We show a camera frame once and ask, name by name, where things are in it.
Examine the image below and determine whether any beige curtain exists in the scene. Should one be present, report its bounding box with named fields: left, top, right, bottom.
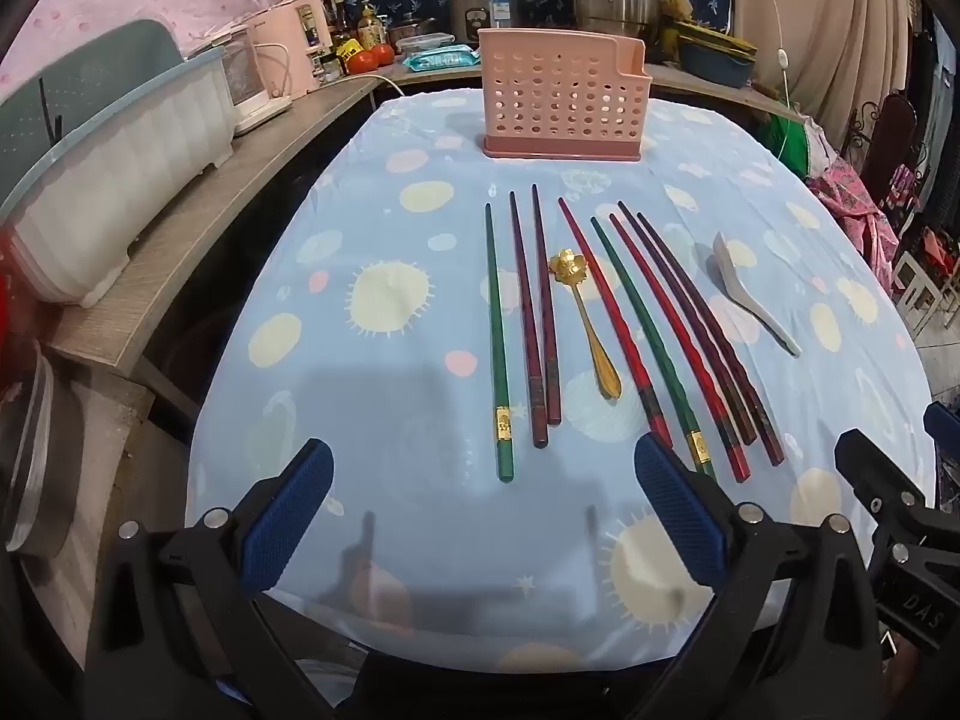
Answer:
left=731, top=0, right=931, bottom=166

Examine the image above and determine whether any gold flower spoon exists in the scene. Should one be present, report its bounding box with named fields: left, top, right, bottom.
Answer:
left=549, top=247, right=622, bottom=400

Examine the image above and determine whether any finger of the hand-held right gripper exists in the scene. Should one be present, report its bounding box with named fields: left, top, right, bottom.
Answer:
left=835, top=429, right=931, bottom=541
left=924, top=403, right=960, bottom=458

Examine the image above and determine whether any green chopstick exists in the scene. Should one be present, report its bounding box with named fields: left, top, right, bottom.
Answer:
left=484, top=204, right=516, bottom=482
left=591, top=217, right=717, bottom=481

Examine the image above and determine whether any row of hanging clothes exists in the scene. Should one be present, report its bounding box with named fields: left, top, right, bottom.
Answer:
left=900, top=0, right=960, bottom=248

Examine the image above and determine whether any yellow plush toy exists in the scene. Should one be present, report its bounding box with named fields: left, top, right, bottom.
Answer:
left=660, top=0, right=695, bottom=46

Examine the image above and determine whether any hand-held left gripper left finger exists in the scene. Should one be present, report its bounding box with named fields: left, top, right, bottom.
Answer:
left=86, top=439, right=335, bottom=720

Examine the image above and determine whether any small lidded steel pot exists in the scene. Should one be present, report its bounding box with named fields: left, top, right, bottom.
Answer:
left=386, top=13, right=437, bottom=46

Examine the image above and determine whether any white small appliance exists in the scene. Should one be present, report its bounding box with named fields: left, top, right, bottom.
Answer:
left=187, top=26, right=293, bottom=137

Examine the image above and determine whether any white power cable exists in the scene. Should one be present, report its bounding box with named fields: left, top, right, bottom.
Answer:
left=341, top=73, right=406, bottom=98

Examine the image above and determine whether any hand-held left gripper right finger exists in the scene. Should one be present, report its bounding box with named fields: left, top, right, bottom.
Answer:
left=634, top=433, right=890, bottom=720

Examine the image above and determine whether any green cloth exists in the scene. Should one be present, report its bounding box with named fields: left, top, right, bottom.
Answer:
left=765, top=116, right=826, bottom=173

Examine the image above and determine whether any blue wet wipes pack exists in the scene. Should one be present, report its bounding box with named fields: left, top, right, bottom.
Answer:
left=403, top=45, right=481, bottom=76

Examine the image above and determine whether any white stool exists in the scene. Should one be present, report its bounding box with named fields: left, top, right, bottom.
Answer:
left=892, top=251, right=942, bottom=335

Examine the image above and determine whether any pink kitchen appliance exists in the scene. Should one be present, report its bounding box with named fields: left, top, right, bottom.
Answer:
left=244, top=0, right=331, bottom=98

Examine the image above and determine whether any pink floral cloth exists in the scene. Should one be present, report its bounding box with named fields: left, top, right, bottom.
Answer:
left=806, top=161, right=901, bottom=301

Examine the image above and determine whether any white cable with switch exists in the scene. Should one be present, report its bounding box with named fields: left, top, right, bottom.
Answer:
left=754, top=0, right=797, bottom=158

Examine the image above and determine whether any white ceramic spoon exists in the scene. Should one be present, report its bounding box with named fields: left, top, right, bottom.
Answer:
left=711, top=232, right=802, bottom=357

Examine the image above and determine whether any teal plastic lid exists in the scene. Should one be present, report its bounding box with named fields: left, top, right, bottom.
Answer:
left=0, top=19, right=185, bottom=203

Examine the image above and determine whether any dark blue basin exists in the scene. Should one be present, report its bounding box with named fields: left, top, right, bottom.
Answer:
left=679, top=34, right=757, bottom=87

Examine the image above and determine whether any white plastic tub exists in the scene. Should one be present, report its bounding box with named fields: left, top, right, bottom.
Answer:
left=0, top=45, right=235, bottom=308

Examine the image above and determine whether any dark wooden chair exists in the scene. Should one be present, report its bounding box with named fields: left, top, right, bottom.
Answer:
left=855, top=90, right=920, bottom=203

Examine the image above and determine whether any light blue printed tablecloth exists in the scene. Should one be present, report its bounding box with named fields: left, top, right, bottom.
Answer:
left=186, top=94, right=938, bottom=672

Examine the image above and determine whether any pink perforated utensil basket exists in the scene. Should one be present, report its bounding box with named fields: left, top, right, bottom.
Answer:
left=478, top=28, right=647, bottom=161

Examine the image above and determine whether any steel rice cooker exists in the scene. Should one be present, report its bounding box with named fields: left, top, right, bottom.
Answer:
left=448, top=0, right=526, bottom=50

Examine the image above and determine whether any clear plastic food container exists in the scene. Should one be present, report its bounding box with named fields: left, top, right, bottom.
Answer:
left=394, top=33, right=455, bottom=57

